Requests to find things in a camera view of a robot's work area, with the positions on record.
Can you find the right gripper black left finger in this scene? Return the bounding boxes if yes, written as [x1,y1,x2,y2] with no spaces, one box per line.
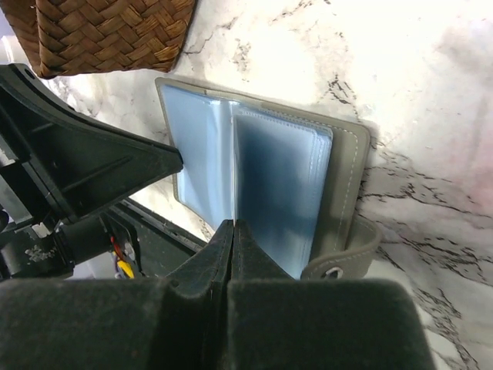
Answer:
[1,220,233,369]

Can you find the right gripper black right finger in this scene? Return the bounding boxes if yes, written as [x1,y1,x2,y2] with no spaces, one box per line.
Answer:
[227,221,434,369]

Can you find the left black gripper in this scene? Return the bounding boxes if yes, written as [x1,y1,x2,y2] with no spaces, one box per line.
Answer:
[1,64,183,280]

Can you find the grey card holder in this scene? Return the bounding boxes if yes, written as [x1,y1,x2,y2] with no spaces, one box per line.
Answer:
[156,78,381,279]

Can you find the woven brown divided basket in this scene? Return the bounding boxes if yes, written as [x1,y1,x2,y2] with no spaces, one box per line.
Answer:
[1,0,196,79]

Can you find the white PVC pipe frame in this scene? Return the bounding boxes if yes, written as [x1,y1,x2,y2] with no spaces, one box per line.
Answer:
[0,35,29,65]

